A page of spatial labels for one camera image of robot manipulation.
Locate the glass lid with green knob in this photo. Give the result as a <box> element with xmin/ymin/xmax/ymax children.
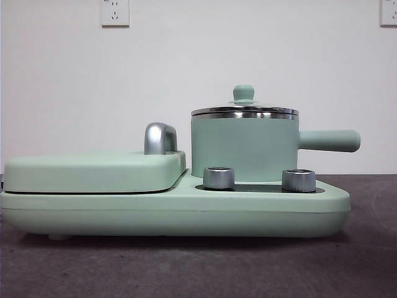
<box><xmin>190</xmin><ymin>84</ymin><xmax>300</xmax><ymax>117</ymax></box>

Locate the white wall socket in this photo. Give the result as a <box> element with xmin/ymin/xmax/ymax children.
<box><xmin>380</xmin><ymin>0</ymin><xmax>397</xmax><ymax>27</ymax></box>
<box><xmin>101</xmin><ymin>0</ymin><xmax>130</xmax><ymax>28</ymax></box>

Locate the mint green breakfast machine base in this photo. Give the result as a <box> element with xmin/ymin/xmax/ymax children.
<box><xmin>0</xmin><ymin>173</ymin><xmax>352</xmax><ymax>242</ymax></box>

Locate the green griddle cover, silver handle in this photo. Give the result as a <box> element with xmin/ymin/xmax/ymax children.
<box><xmin>2</xmin><ymin>122</ymin><xmax>188</xmax><ymax>195</ymax></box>

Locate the silver control knob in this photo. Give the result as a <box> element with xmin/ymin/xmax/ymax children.
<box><xmin>281</xmin><ymin>169</ymin><xmax>317</xmax><ymax>192</ymax></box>
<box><xmin>202</xmin><ymin>166</ymin><xmax>236</xmax><ymax>190</ymax></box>

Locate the mint green pot with handle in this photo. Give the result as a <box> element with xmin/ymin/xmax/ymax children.
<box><xmin>190</xmin><ymin>109</ymin><xmax>362</xmax><ymax>183</ymax></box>

